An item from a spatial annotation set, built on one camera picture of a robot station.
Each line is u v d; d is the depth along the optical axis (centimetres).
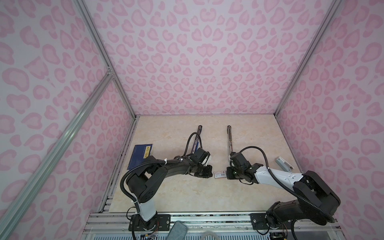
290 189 45
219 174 88
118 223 75
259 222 73
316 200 43
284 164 91
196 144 101
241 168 69
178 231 68
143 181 48
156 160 53
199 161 73
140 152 98
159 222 73
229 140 102
